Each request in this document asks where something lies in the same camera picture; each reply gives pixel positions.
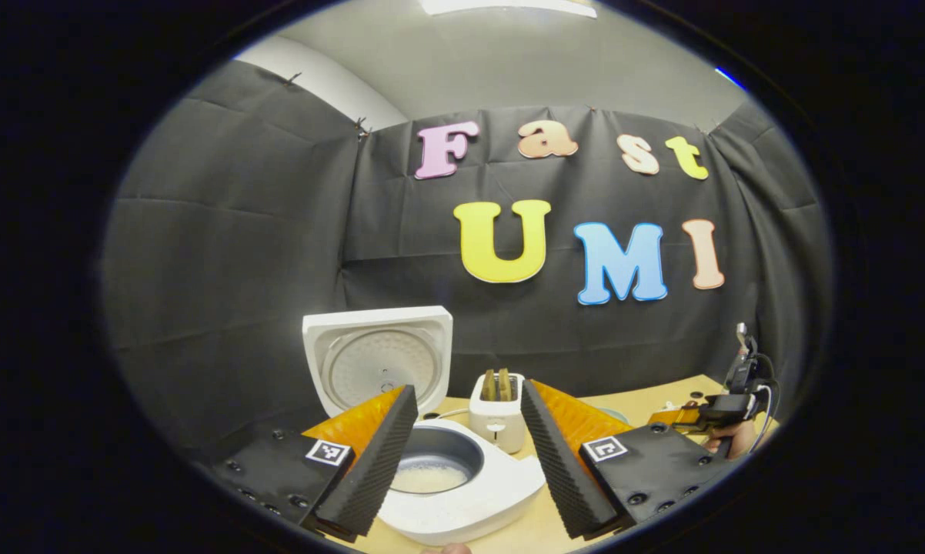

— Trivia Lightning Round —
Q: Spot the white toaster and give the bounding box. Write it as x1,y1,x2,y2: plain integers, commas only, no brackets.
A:
469,372,526,455

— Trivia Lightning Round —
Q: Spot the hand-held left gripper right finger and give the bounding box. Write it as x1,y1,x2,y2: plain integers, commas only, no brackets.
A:
519,379,740,539

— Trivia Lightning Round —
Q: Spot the black backdrop cloth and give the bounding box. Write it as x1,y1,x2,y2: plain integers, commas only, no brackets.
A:
101,60,833,462

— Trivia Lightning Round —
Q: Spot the white rice cooker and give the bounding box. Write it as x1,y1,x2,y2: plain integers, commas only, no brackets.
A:
302,306,546,547

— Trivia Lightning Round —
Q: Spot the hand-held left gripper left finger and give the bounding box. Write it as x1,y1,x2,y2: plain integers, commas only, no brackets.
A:
201,385,419,539

